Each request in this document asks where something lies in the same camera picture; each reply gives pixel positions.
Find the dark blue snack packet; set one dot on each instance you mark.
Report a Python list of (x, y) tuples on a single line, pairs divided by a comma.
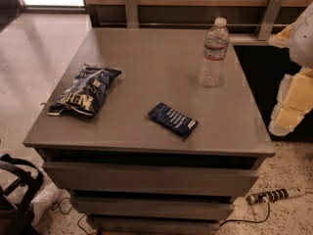
[(172, 120)]

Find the white power strip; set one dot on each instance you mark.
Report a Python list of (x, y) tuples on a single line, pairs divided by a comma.
[(274, 195)]

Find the right metal bracket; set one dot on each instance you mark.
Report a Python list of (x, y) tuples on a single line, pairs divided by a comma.
[(269, 16)]

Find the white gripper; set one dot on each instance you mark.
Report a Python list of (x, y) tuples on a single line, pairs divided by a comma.
[(303, 43)]

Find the clear plastic water bottle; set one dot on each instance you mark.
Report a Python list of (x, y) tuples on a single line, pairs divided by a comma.
[(214, 52)]

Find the top grey drawer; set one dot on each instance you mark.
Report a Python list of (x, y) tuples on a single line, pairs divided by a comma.
[(171, 180)]

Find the black bag with straps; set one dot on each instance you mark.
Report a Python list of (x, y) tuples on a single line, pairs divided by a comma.
[(16, 213)]

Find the blue chip bag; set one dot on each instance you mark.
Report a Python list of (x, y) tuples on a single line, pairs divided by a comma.
[(87, 93)]

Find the bottom grey drawer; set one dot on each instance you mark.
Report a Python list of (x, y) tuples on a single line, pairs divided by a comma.
[(132, 225)]

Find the metal bracket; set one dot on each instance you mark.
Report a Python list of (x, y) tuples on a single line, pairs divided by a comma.
[(131, 13), (269, 16)]

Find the grey drawer cabinet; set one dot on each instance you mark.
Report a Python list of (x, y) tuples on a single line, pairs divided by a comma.
[(158, 66)]

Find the grey drawer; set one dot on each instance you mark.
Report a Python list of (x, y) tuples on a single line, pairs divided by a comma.
[(132, 225), (152, 208), (171, 180)]

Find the middle grey drawer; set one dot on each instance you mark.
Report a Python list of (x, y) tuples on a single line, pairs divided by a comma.
[(152, 208)]

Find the left metal bracket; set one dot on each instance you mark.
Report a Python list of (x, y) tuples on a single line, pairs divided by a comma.
[(131, 13)]

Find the clear plastic bag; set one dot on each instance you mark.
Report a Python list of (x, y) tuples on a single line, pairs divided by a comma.
[(48, 194)]

